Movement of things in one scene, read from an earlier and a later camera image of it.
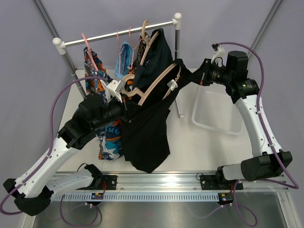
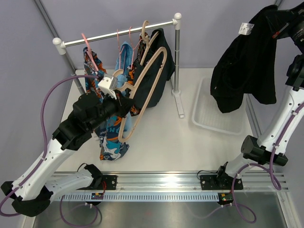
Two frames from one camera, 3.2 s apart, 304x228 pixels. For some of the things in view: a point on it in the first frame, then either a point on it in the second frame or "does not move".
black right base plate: (219, 181) does not move
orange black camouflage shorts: (142, 37) does not move
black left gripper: (123, 106) does not move
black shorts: (146, 134) to (247, 66)
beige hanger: (148, 42) does not move
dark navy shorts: (157, 59) does not move
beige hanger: (143, 95) to (132, 89)
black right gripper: (201, 76) to (289, 20)
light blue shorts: (124, 60) does not move
